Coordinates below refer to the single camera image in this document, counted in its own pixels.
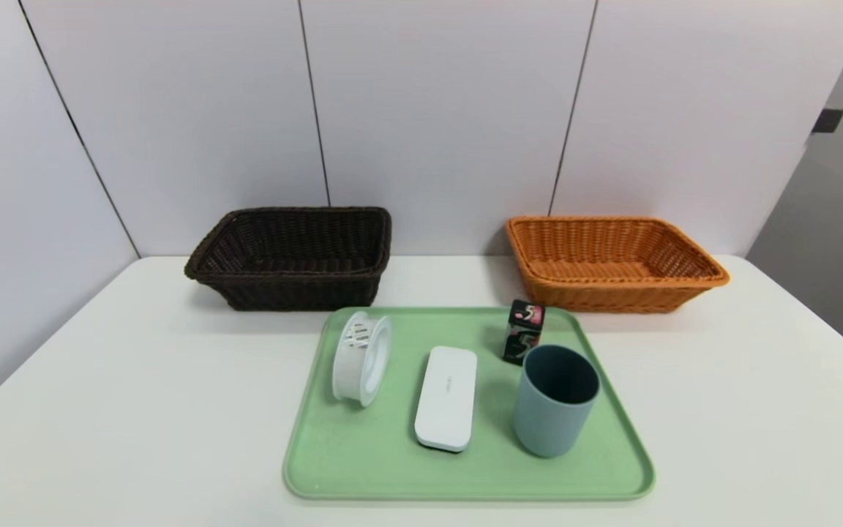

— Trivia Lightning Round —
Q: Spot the black snack box pink print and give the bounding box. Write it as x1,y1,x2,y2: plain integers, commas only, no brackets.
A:
503,299,546,367

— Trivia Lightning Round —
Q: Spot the white rectangular plastic case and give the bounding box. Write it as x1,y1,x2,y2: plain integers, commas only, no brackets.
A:
413,346,479,454

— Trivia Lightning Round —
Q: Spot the blue-grey plastic cup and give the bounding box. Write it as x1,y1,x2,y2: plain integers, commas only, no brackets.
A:
512,345,602,460

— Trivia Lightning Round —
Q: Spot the dark brown wicker basket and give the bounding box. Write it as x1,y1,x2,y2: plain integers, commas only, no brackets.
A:
184,206,393,312

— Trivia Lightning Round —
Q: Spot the orange wicker basket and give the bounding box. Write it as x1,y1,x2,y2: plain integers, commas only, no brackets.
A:
505,215,730,315

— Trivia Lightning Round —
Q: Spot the light green plastic tray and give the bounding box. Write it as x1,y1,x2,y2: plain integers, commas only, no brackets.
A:
282,306,656,503

